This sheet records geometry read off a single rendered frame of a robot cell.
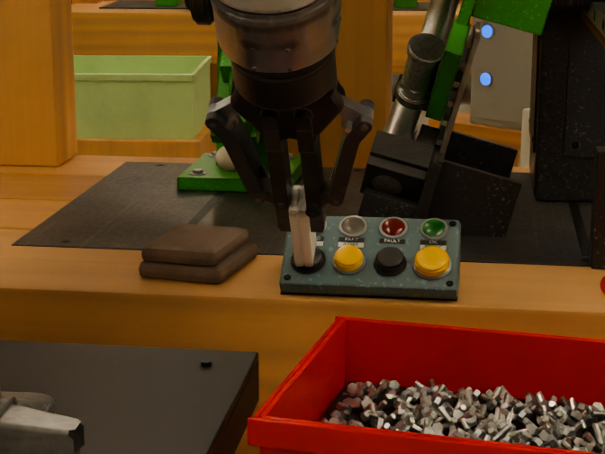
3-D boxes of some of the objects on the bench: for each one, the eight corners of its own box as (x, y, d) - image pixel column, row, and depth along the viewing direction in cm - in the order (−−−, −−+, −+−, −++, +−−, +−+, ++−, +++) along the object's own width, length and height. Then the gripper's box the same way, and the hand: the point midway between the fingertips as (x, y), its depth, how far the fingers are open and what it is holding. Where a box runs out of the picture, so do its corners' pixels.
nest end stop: (416, 209, 133) (425, 180, 129) (359, 192, 134) (366, 163, 129) (418, 199, 134) (427, 171, 129) (362, 183, 134) (368, 154, 130)
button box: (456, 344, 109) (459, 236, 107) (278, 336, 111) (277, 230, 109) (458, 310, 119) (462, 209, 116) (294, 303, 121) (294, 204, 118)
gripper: (181, 71, 91) (223, 285, 109) (368, 75, 90) (380, 291, 107) (199, 2, 96) (236, 217, 114) (376, 4, 94) (386, 222, 112)
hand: (302, 226), depth 108 cm, fingers closed
